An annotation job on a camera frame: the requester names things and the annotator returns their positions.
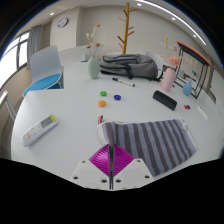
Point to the blue round magnet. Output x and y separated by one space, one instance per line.
188 107
117 97

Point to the white marker pen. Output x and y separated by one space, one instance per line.
202 113

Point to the black frame orange-topped side table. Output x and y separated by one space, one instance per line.
193 52

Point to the red round magnet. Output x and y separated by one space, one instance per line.
185 107

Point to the blue vase with dried stems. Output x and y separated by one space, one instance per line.
187 88

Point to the black marker pen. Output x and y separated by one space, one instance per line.
123 82

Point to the round wall clock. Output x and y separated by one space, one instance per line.
62 22

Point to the wooden coat rack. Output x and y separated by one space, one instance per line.
126 30

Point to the white chair with blue cushion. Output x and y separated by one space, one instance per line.
45 81

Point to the orange round magnet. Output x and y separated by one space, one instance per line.
102 103

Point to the grey curtain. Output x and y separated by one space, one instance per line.
34 46

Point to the ceiling lights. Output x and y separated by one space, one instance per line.
176 15

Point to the pink vase with flowers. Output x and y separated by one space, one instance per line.
168 80

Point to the white remote control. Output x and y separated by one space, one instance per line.
40 129

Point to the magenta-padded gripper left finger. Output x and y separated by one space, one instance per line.
101 161

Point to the grey striped towel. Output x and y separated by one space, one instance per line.
156 143

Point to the white side desk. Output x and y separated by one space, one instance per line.
4 98

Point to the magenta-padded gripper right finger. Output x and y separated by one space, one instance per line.
121 161

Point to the black whiteboard eraser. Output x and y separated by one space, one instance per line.
164 100

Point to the green vase with dried flowers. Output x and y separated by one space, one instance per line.
94 68

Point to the grey backpack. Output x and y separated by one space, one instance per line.
133 66

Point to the small red pen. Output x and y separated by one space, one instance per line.
100 119

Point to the green round magnet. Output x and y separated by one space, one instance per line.
103 93

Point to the window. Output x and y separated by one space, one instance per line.
10 60

